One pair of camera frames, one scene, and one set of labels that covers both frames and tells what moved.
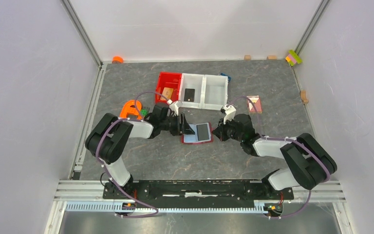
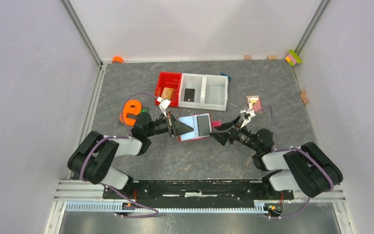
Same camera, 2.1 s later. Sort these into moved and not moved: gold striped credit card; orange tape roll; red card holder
Moved: red card holder
Not moved: gold striped credit card; orange tape roll
